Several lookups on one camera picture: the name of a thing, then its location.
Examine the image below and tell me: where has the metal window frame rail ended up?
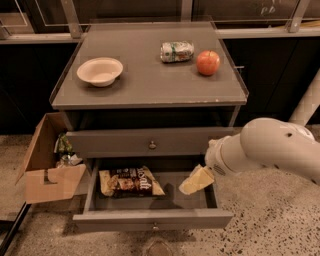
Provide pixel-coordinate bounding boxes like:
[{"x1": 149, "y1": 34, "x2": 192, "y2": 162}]
[{"x1": 0, "y1": 0, "x2": 320, "y2": 44}]

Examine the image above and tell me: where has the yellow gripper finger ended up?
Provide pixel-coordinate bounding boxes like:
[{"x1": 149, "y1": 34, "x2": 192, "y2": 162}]
[{"x1": 179, "y1": 165, "x2": 215, "y2": 195}]

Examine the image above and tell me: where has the green snack packet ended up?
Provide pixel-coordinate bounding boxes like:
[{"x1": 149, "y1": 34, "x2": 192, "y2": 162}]
[{"x1": 54, "y1": 133, "x2": 73, "y2": 154}]

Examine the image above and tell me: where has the red apple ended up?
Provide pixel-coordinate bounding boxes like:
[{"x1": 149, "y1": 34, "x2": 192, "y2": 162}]
[{"x1": 196, "y1": 50, "x2": 220, "y2": 76}]

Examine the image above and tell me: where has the open grey middle drawer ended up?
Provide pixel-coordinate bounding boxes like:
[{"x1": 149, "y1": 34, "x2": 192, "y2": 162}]
[{"x1": 73, "y1": 156, "x2": 233, "y2": 232}]

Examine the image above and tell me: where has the crumpled clear wrapper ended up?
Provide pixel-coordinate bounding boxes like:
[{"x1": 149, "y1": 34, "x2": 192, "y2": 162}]
[{"x1": 56, "y1": 154, "x2": 83, "y2": 168}]

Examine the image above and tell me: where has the brown chip bag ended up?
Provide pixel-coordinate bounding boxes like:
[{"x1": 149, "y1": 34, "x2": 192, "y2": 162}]
[{"x1": 99, "y1": 166, "x2": 165, "y2": 198}]

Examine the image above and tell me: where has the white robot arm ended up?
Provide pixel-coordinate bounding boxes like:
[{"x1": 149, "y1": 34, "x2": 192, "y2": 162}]
[{"x1": 179, "y1": 71, "x2": 320, "y2": 195}]

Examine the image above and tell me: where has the grey drawer cabinet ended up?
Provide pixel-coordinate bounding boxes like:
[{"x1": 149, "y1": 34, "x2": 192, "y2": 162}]
[{"x1": 49, "y1": 21, "x2": 250, "y2": 168}]

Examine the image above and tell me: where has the brown cardboard box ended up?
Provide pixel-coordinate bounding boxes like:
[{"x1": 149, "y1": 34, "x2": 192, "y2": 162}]
[{"x1": 16, "y1": 113, "x2": 89, "y2": 204}]

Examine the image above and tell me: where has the closed grey top drawer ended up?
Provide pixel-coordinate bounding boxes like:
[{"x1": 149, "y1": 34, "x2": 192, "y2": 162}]
[{"x1": 67, "y1": 127, "x2": 234, "y2": 158}]

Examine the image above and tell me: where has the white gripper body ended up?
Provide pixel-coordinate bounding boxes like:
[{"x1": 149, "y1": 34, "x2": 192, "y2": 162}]
[{"x1": 205, "y1": 135, "x2": 244, "y2": 176}]

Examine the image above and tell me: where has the white paper bowl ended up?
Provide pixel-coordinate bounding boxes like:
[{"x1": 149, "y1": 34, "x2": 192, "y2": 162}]
[{"x1": 77, "y1": 57, "x2": 123, "y2": 87}]

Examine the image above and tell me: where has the green white soda can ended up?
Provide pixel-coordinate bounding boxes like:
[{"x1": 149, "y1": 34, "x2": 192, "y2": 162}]
[{"x1": 160, "y1": 41, "x2": 194, "y2": 63}]

